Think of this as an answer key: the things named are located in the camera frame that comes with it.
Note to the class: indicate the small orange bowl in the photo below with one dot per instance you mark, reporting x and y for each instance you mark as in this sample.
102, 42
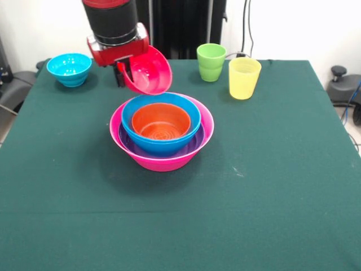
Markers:
160, 118

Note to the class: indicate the large pink bowl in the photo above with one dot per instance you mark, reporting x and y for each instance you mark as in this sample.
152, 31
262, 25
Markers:
166, 165

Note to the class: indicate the dark green tablecloth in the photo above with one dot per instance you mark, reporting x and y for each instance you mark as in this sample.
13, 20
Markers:
180, 226

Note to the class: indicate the medium blue bowl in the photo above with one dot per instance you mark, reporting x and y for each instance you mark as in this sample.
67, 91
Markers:
160, 149
127, 118

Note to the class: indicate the purple shallow bowl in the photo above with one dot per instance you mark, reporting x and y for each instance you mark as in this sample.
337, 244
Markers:
197, 141

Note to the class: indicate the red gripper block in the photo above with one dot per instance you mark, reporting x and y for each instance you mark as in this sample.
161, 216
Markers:
118, 53

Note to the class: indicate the small blue bowl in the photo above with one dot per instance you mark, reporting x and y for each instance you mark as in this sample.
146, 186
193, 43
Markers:
72, 83
69, 66

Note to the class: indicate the yellow cup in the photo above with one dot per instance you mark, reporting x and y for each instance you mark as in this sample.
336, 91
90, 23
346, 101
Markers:
244, 82

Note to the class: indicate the small crimson bowl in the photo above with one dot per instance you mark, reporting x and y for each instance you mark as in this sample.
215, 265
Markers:
152, 73

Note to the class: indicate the green cup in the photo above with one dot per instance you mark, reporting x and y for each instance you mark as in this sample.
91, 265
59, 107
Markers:
210, 69

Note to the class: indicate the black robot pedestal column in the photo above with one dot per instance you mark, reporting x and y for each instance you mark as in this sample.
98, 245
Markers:
180, 28

